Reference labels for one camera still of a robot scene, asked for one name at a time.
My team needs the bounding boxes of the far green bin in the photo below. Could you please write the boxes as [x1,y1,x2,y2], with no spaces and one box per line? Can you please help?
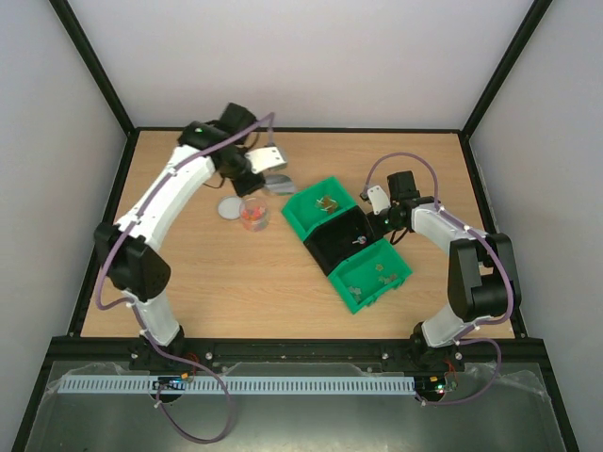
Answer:
[282,176,357,240]

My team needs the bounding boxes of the candies in cup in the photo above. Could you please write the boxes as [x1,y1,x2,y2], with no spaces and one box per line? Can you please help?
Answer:
[240,206,266,232]

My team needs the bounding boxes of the black enclosure frame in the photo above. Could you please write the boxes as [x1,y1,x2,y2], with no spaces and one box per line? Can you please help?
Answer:
[8,0,580,452]

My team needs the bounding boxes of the near green bin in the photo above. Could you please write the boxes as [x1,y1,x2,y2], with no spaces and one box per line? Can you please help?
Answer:
[328,239,413,315]

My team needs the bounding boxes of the grey slotted cable duct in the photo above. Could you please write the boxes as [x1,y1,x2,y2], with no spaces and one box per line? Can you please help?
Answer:
[57,375,416,396]

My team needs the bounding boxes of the silver metal scoop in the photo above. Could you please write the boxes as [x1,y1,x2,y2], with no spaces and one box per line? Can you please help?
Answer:
[264,174,298,196]

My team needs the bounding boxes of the rainbow swirl lollipop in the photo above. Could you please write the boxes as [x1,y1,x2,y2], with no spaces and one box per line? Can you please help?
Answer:
[352,235,368,245]

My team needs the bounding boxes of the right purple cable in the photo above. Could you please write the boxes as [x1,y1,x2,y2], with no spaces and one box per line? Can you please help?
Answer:
[360,153,514,407]

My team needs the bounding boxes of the far bin candies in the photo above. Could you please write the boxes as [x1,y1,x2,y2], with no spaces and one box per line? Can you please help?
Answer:
[315,196,338,215]

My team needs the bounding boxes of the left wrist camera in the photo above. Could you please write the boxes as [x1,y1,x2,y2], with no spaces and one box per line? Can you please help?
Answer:
[245,145,288,174]

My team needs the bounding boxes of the round white lid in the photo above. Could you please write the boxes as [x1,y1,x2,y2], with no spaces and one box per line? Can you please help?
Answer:
[217,196,243,220]

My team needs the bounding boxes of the black middle bin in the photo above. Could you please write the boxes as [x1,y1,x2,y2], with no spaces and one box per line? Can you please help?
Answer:
[303,206,380,276]

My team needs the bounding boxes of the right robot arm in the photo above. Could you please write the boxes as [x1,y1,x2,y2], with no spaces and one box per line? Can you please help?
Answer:
[361,171,522,369]

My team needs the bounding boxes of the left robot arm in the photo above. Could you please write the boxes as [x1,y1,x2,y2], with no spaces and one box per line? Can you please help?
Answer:
[93,103,287,347]

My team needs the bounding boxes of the clear plastic cup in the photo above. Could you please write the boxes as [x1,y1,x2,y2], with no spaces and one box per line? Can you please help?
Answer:
[239,198,269,232]

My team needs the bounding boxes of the green bin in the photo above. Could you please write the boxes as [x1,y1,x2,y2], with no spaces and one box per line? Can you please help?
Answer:
[282,176,357,240]
[328,239,413,315]

